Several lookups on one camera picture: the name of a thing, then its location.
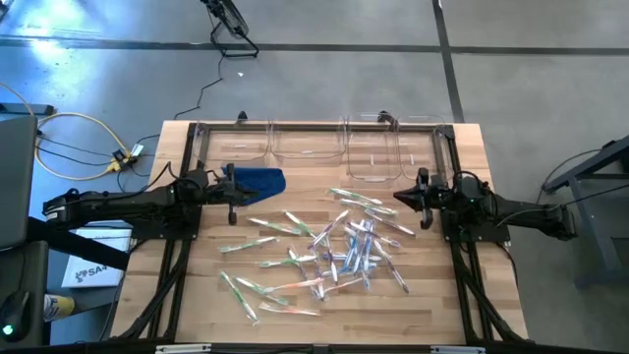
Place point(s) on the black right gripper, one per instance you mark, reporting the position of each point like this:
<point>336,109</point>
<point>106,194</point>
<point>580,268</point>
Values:
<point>432,196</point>

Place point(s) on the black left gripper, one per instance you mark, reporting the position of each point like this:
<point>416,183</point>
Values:
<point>232,189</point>

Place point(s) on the purple toothbrush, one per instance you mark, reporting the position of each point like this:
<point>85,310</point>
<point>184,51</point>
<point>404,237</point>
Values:
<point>328,229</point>
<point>373,234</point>
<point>389,223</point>
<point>333,269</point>
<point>398,277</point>
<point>301,268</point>
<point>318,280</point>

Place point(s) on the blue toothbrush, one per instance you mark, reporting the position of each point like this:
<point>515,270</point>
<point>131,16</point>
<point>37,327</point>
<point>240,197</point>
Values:
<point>354,257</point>
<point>367,246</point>
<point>351,251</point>
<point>365,280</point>

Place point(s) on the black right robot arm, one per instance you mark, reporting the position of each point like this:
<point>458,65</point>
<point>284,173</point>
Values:
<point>531,214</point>

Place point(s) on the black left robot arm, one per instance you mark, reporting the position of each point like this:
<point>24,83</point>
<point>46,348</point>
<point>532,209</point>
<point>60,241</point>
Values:
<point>123,204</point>

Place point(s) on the blue cloth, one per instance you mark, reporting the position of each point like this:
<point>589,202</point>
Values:
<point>268,184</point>

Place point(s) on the clear scoop-front plastic bin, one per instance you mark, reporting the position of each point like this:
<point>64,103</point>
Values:
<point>245,147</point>
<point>307,142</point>

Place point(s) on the white printed box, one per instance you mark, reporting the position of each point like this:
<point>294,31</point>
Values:
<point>93,273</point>

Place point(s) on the black floor fan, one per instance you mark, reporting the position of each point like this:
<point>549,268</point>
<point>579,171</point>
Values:
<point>231,19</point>

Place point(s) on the blue-legged side table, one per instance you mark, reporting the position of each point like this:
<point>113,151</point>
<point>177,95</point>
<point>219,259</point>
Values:
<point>589,221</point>

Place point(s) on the yellow white can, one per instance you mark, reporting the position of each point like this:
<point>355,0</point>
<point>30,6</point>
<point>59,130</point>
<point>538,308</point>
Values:
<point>59,307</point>

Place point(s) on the dark grey laptop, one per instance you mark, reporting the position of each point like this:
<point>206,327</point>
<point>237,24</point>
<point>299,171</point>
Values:
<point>17,182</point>

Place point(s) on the grey flat bar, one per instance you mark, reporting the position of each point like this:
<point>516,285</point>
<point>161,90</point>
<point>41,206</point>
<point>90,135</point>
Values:
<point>24,109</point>

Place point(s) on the black computer mouse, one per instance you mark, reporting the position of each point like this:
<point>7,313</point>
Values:
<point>15,314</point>

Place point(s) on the black rail clamp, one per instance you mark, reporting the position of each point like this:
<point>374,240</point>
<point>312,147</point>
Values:
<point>242,117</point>
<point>385,119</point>

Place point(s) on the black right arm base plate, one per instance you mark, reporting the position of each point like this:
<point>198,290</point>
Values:
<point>491,235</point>

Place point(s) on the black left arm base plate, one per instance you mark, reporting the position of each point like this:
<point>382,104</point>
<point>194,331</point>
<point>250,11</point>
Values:
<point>147,232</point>

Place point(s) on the white bracket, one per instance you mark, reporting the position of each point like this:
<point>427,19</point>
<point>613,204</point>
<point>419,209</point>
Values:
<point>182,349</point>
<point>457,350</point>

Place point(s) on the black desk frame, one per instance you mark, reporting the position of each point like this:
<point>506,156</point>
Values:
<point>74,243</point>

